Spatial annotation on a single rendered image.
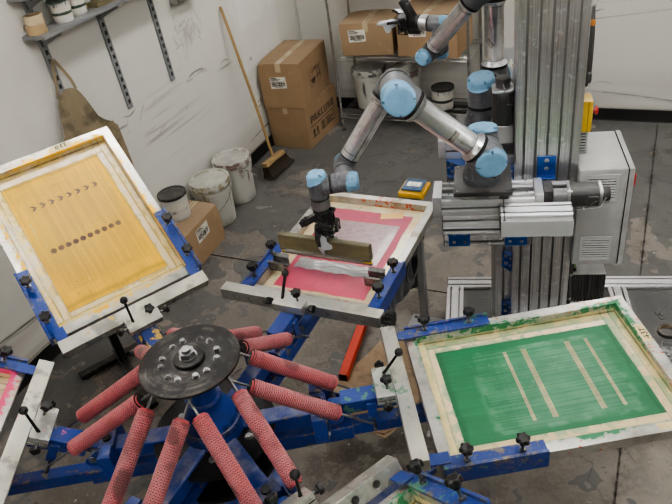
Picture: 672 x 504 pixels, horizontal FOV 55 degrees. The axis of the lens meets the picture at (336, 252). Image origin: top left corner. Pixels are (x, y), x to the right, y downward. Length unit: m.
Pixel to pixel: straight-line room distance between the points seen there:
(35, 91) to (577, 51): 2.86
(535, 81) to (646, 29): 3.23
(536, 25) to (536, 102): 0.30
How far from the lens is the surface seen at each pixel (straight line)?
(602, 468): 3.24
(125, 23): 4.61
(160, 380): 1.92
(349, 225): 2.98
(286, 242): 2.67
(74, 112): 4.21
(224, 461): 1.82
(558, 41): 2.58
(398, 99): 2.23
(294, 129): 5.90
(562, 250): 3.04
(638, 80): 5.94
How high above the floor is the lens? 2.58
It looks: 35 degrees down
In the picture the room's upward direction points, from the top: 10 degrees counter-clockwise
